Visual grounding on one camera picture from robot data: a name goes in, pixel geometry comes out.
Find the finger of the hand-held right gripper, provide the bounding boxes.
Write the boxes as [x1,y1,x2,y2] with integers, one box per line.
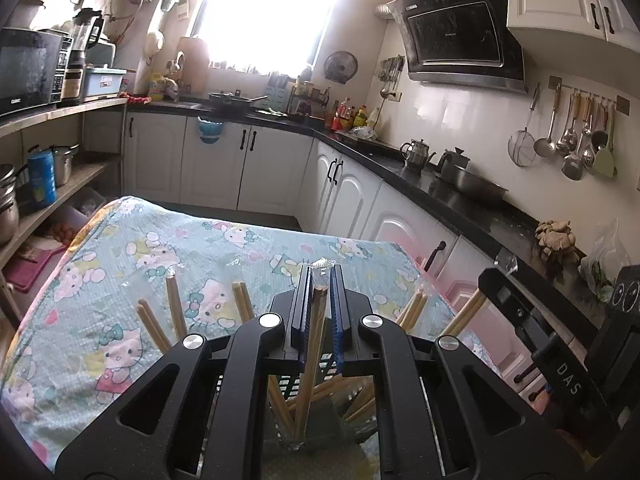
[477,267,621,436]

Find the steel serving spoon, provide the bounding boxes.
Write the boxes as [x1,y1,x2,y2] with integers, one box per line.
[556,91,576,156]

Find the bright window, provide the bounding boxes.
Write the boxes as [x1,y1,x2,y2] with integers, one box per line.
[200,0,346,74]

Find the steel teapot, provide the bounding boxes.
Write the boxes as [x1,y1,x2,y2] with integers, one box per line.
[400,139,437,171]

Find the white base cabinet run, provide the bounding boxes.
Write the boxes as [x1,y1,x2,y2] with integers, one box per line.
[300,137,551,396]
[122,110,317,217]

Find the green plastic utensil basket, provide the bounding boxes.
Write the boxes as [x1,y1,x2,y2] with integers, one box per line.
[200,355,386,480]

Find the plastic bag of greens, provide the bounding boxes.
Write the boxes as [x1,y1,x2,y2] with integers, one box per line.
[580,220,633,303]

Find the group of condiment bottles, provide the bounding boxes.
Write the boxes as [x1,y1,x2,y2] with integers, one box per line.
[327,97,381,133]

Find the grey plastic tray box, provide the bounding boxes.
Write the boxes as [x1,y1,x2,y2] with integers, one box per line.
[82,67,128,101]

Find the pink mat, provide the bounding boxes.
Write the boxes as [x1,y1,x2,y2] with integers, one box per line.
[5,245,66,293]

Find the blue hanging bin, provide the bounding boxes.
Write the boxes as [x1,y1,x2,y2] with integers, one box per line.
[196,116,226,147]

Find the green spatula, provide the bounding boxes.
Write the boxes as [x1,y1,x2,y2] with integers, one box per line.
[594,105,617,180]

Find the dark steel kettle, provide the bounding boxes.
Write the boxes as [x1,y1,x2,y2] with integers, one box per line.
[437,147,471,182]

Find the black range hood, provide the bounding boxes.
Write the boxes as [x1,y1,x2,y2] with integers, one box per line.
[385,0,529,95]

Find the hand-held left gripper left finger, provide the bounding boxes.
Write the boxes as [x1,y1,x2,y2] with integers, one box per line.
[54,264,315,480]

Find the mesh strainer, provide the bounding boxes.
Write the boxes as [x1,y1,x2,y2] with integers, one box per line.
[508,85,541,167]

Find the stack of steel pots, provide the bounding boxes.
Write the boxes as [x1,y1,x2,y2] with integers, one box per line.
[0,164,21,246]

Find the hanging kitchen tools rack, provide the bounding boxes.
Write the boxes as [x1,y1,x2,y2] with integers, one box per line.
[378,56,405,99]

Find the wooden handled steel ladle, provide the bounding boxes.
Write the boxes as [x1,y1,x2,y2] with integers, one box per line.
[561,95,587,182]

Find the lidded steel pot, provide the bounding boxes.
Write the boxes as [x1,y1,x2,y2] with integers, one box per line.
[50,144,80,186]

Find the dried mushrooms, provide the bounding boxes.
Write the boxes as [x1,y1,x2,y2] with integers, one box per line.
[534,219,581,264]

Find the wall utensil rail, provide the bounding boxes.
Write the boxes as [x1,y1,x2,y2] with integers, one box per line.
[547,76,631,111]

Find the wooden shelf unit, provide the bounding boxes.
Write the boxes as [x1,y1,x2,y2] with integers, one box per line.
[0,95,129,321]

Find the blender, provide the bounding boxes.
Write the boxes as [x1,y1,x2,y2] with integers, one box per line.
[62,7,106,106]

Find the clear plastic storage bin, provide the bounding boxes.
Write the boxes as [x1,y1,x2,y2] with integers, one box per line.
[47,187,108,246]

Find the black microwave oven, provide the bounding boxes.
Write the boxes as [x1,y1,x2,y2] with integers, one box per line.
[0,29,63,118]

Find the cartoon cat printed blanket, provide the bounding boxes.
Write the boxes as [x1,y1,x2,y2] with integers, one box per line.
[0,196,501,480]

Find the knife block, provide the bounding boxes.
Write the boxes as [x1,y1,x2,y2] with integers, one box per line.
[267,74,291,111]

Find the black wok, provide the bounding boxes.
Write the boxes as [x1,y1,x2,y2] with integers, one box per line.
[209,91,269,109]

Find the small wall fan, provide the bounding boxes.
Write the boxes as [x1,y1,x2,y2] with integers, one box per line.
[323,51,359,84]

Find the blue canister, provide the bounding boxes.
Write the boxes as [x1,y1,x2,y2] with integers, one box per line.
[27,149,57,206]

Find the steel basin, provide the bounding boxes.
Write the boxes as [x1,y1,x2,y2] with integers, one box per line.
[452,167,508,206]

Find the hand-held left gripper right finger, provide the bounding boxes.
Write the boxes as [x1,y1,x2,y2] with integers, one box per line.
[327,264,581,480]

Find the black spice rack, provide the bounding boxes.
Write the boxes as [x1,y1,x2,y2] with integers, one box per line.
[290,80,331,116]

